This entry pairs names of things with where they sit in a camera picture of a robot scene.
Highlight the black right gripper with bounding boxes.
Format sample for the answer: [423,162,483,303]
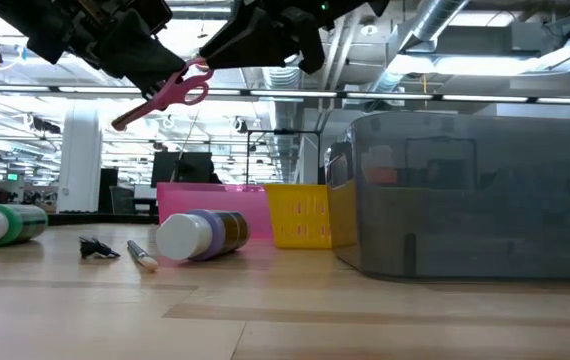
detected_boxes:
[198,0,326,75]

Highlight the red plastic tray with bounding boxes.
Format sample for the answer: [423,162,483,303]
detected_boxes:
[156,181,274,240]

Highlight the orange paint bottle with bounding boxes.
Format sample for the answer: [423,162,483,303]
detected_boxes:
[362,144,400,187]

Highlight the yellow plastic basket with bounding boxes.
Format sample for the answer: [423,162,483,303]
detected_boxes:
[263,182,359,250]

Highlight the black aluminium table frame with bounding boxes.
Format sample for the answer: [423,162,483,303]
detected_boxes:
[47,212,159,226]

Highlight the grey translucent plastic bin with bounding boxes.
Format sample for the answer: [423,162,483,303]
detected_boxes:
[323,110,570,281]

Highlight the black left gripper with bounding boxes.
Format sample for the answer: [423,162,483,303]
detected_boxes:
[0,0,189,97]

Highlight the white building column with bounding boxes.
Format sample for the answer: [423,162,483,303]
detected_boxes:
[56,99,104,215]

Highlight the person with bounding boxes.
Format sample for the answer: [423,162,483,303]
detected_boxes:
[207,159,224,185]

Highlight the black office monitors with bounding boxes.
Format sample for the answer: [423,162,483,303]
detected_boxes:
[150,151,214,189]

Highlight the long horizontal light bar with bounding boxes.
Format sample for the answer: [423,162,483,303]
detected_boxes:
[0,83,570,105]

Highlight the thin paintbrush pale tip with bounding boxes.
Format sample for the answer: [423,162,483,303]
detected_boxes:
[125,239,160,273]

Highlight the pink scissors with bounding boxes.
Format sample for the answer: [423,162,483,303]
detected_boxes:
[110,57,215,133]

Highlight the purple paint bottle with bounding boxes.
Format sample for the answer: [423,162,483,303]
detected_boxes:
[155,209,252,263]

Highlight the grey office chair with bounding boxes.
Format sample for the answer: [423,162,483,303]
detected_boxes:
[109,185,137,215]

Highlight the paintbrush black fan bristles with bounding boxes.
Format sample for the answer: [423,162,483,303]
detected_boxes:
[78,235,122,261]

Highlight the green paint bottle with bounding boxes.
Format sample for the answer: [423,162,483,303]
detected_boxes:
[0,203,49,252]

